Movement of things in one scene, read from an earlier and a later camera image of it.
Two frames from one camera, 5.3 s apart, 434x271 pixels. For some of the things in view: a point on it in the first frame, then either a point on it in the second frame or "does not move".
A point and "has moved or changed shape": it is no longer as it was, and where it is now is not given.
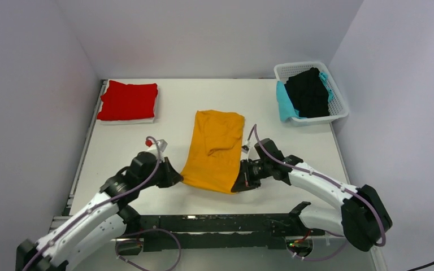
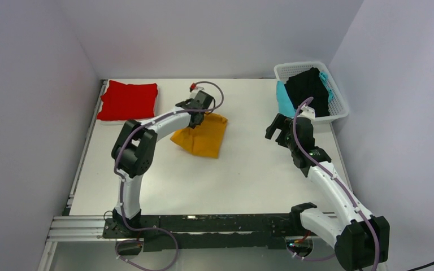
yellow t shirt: x=215 y=152 has moved or changed shape
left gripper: x=171 y=176 to x=187 y=101
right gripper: x=242 y=182 to x=281 y=122
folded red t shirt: x=122 y=101 does not move
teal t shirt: x=286 y=108 does not move
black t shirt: x=308 y=94 does not move
